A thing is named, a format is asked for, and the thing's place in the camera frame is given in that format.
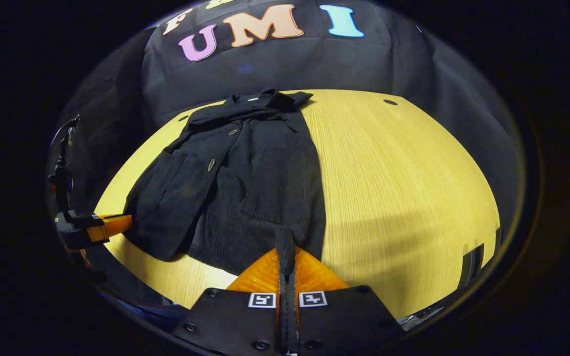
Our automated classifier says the dark metal-edged object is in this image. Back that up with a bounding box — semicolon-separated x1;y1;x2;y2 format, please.
461;227;503;292

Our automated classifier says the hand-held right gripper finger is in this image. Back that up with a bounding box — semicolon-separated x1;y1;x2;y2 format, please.
174;247;285;356
287;246;404;356

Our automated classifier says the black coat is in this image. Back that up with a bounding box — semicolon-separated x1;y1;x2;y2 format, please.
123;89;327;297

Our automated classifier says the black backdrop cloth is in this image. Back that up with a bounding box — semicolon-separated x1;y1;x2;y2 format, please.
47;0;523;233

